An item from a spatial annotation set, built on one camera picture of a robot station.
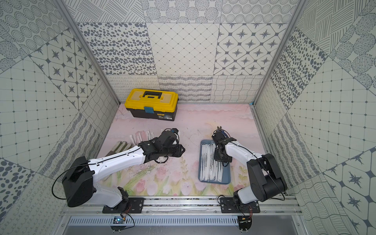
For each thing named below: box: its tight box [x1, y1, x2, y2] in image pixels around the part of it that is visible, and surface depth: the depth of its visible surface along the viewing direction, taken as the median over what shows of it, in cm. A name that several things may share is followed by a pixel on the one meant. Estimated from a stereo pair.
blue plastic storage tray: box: [197, 139, 231, 185], surface depth 88 cm
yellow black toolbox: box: [124, 88, 179, 121], surface depth 102 cm
